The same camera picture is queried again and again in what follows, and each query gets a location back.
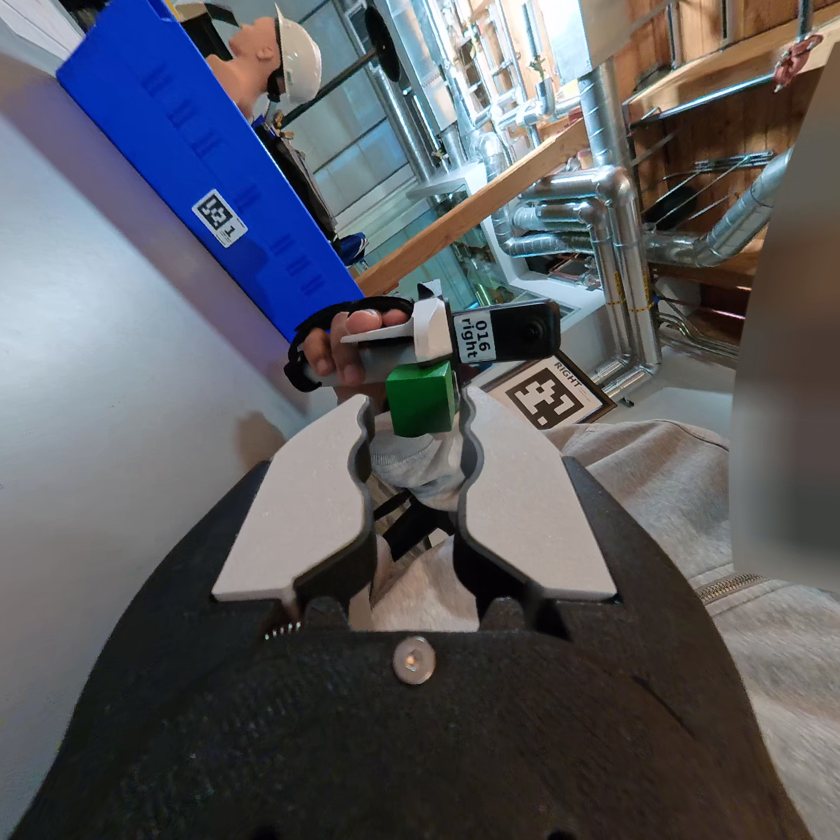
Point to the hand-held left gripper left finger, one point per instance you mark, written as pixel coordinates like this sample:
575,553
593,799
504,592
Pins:
295,512

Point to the red pipe clamp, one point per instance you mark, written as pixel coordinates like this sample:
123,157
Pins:
794,62

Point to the blue white jacket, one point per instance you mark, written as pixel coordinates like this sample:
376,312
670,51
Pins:
352,250

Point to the white hard hat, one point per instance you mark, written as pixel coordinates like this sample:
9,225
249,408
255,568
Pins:
298,52

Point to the person's right hand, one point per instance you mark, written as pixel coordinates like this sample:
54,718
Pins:
334,358

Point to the green wooden cube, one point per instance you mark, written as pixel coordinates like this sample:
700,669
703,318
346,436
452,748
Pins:
417,403

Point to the black framed marker sign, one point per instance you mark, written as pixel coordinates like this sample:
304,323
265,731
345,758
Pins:
548,397

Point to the person's grey hoodie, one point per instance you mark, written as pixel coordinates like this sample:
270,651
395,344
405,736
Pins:
656,499

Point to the silver pipe bundle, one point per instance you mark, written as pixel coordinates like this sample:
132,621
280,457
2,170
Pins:
617,216

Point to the person's right forearm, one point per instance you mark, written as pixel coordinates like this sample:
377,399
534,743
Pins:
420,466

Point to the wooden post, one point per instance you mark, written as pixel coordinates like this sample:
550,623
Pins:
459,216

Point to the blue plastic bin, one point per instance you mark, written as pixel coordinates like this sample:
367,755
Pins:
164,131

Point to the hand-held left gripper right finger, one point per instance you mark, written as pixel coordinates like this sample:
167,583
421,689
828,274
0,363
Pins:
531,512

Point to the black floor lamp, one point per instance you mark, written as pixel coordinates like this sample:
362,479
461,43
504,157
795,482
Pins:
382,39

